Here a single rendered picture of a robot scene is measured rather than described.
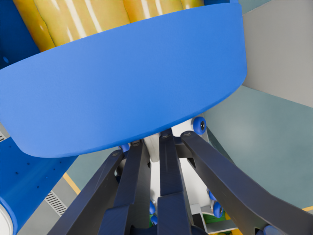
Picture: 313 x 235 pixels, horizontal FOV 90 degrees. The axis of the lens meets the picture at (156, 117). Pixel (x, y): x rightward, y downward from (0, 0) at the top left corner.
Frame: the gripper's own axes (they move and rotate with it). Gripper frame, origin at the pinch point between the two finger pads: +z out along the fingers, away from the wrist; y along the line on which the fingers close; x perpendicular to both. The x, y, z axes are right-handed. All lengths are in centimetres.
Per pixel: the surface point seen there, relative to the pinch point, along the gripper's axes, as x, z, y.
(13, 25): 17.1, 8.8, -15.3
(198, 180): -31.1, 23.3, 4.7
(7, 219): -19, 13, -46
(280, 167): -130, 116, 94
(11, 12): 18.8, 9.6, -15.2
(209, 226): -48, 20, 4
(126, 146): -10.1, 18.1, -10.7
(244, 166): -118, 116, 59
